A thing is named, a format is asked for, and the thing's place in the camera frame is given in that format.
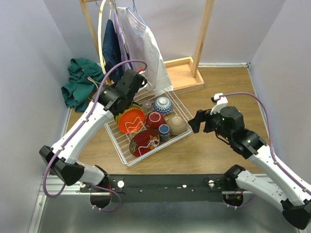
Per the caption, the red floral oval plate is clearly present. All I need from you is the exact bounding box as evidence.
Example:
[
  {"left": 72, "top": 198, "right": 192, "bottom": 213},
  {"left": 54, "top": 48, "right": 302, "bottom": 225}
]
[{"left": 129, "top": 130, "right": 160, "bottom": 157}]

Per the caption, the green hoodie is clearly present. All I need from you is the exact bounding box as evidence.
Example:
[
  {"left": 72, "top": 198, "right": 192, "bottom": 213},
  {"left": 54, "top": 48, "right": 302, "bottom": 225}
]
[{"left": 61, "top": 58, "right": 104, "bottom": 113}]

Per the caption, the beige ceramic bowl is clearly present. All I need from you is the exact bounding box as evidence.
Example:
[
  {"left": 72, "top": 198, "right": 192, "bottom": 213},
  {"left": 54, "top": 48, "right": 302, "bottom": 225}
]
[{"left": 166, "top": 116, "right": 187, "bottom": 136}]

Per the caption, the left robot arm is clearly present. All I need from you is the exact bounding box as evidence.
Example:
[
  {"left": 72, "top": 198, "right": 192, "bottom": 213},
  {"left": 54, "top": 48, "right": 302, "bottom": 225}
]
[{"left": 39, "top": 69, "right": 147, "bottom": 192}]

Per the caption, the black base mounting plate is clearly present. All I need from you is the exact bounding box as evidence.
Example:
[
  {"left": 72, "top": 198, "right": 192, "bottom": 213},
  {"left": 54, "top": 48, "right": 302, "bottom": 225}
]
[{"left": 80, "top": 173, "right": 252, "bottom": 203}]

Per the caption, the clear glass cup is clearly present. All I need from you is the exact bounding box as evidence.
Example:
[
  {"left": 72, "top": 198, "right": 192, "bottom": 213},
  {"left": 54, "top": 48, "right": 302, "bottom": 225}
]
[{"left": 141, "top": 100, "right": 154, "bottom": 114}]

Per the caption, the lime green plate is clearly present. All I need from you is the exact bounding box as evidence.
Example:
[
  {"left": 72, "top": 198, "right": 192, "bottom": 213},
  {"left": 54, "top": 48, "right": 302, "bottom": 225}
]
[{"left": 115, "top": 103, "right": 144, "bottom": 125}]

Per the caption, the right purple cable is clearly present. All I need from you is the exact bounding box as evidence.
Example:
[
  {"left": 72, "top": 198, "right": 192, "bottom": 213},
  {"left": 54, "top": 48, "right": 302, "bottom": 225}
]
[{"left": 220, "top": 92, "right": 311, "bottom": 202}]

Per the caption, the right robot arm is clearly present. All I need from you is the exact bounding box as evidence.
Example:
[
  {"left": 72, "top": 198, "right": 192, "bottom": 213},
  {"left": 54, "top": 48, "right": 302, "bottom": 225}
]
[{"left": 188, "top": 106, "right": 311, "bottom": 230}]

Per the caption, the purple cable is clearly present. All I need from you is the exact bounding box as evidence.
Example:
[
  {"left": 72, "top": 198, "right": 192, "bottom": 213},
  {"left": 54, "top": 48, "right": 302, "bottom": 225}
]
[
  {"left": 42, "top": 60, "right": 148, "bottom": 197},
  {"left": 220, "top": 92, "right": 311, "bottom": 202}
]

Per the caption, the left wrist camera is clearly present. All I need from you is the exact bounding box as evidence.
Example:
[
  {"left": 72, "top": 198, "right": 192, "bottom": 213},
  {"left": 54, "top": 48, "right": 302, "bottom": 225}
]
[{"left": 138, "top": 69, "right": 148, "bottom": 91}]

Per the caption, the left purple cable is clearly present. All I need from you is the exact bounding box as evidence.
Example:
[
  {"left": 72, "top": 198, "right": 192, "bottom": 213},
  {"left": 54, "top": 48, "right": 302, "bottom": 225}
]
[{"left": 42, "top": 60, "right": 148, "bottom": 197}]

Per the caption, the red bowl upside down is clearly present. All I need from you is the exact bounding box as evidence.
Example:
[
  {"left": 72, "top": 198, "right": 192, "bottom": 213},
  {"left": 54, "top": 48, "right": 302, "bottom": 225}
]
[{"left": 145, "top": 112, "right": 166, "bottom": 130}]

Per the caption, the wooden clothes rack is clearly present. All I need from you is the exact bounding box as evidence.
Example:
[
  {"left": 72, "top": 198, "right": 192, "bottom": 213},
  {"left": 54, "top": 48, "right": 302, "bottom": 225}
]
[{"left": 80, "top": 0, "right": 214, "bottom": 94}]

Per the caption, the white t-shirt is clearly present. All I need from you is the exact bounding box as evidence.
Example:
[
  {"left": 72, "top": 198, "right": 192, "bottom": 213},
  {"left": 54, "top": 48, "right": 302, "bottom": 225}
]
[{"left": 117, "top": 7, "right": 173, "bottom": 96}]

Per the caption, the aluminium frame rail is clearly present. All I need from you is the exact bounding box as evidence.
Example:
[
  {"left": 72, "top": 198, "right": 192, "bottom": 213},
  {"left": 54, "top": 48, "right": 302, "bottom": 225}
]
[{"left": 28, "top": 108, "right": 72, "bottom": 233}]

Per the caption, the blue wire hanger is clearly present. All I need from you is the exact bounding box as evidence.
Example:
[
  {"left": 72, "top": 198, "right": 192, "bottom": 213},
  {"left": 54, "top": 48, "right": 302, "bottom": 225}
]
[{"left": 126, "top": 0, "right": 147, "bottom": 28}]

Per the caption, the lavender shirt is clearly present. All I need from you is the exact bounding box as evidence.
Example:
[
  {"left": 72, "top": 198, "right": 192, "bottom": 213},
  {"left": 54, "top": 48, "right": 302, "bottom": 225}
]
[{"left": 113, "top": 9, "right": 135, "bottom": 82}]

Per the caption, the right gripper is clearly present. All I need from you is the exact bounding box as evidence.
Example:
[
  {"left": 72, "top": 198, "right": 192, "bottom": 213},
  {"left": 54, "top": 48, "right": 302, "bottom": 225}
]
[{"left": 188, "top": 104, "right": 233, "bottom": 141}]

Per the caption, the dark blue cup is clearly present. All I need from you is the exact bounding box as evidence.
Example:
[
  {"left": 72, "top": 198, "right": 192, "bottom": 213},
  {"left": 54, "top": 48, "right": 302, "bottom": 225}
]
[{"left": 157, "top": 124, "right": 171, "bottom": 142}]

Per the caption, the blue white patterned bowl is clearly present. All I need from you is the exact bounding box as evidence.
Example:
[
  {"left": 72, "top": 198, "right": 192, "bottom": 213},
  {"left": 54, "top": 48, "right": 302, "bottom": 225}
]
[{"left": 153, "top": 97, "right": 173, "bottom": 116}]

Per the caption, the white wire dish rack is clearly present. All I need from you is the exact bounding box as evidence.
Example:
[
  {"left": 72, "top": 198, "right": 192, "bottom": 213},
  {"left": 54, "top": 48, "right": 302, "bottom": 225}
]
[{"left": 104, "top": 90, "right": 192, "bottom": 166}]

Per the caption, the navy blue garment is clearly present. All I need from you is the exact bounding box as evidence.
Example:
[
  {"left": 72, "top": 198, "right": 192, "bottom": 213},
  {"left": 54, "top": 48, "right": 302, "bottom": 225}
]
[{"left": 102, "top": 19, "right": 121, "bottom": 72}]

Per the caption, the orange plate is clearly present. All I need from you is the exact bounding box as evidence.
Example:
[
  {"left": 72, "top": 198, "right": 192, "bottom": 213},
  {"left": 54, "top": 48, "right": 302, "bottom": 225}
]
[{"left": 116, "top": 107, "right": 145, "bottom": 133}]

